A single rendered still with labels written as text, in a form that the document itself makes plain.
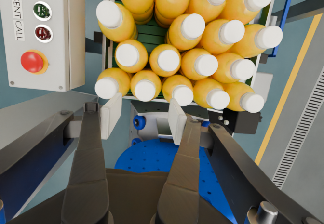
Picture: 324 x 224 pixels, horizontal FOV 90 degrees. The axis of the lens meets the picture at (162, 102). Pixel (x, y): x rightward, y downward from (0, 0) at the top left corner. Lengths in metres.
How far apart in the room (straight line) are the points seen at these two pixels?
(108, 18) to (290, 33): 1.70
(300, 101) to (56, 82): 1.98
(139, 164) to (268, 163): 1.86
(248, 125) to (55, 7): 0.52
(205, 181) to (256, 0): 0.35
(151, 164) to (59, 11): 0.34
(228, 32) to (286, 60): 1.55
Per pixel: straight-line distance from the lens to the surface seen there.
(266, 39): 0.37
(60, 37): 0.35
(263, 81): 0.69
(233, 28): 0.34
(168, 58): 0.31
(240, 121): 0.51
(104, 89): 0.32
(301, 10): 0.69
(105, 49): 0.45
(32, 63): 0.36
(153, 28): 0.52
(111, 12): 0.32
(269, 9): 0.55
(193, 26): 0.32
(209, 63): 0.32
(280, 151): 2.14
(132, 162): 0.40
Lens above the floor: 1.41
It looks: 75 degrees down
